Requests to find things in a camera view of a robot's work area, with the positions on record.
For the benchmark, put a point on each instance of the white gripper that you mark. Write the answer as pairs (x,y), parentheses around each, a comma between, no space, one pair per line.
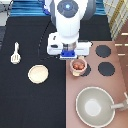
(67,51)

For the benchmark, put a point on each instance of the pink pot with food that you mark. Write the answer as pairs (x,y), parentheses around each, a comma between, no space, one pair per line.
(78,67)

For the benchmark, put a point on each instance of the cream slotted spatula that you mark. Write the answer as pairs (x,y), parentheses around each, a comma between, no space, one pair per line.
(15,57)

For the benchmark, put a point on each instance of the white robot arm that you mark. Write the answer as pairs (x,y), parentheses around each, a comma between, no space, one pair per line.
(66,16)

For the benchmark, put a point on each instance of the cream round plate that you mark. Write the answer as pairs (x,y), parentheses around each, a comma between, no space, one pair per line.
(38,74)

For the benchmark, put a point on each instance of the black burner top right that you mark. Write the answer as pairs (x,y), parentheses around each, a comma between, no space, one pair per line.
(103,51)

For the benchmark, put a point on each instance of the pink stove top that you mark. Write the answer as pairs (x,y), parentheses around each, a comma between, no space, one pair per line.
(114,84)

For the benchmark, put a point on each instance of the black burner bottom right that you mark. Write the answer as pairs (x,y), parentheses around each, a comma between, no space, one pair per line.
(106,68)

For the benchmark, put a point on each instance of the large grey wok pan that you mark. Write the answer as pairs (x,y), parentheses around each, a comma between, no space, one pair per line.
(96,107)

